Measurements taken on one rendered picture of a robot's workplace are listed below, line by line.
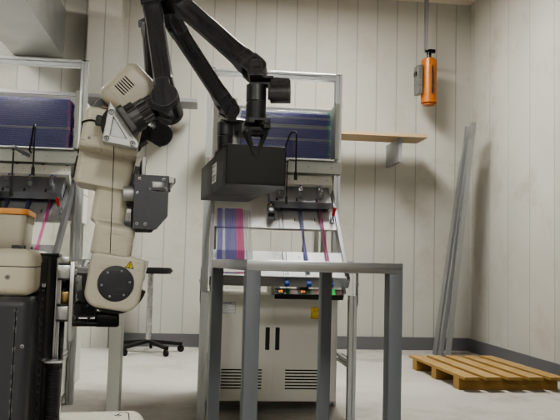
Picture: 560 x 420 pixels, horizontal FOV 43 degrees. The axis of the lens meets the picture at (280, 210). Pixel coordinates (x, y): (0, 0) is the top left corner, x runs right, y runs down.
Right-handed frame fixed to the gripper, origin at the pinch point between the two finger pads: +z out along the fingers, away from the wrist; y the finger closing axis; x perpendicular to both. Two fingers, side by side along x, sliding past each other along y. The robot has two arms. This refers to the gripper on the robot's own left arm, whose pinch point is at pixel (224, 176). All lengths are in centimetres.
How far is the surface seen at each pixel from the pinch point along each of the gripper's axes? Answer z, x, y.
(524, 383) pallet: 110, -230, 172
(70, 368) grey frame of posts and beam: 91, 59, 155
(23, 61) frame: -78, 89, 158
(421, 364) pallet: 109, -195, 256
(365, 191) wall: -36, -198, 391
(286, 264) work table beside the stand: 31, -8, -64
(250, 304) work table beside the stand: 42, 2, -64
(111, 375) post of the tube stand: 87, 37, 106
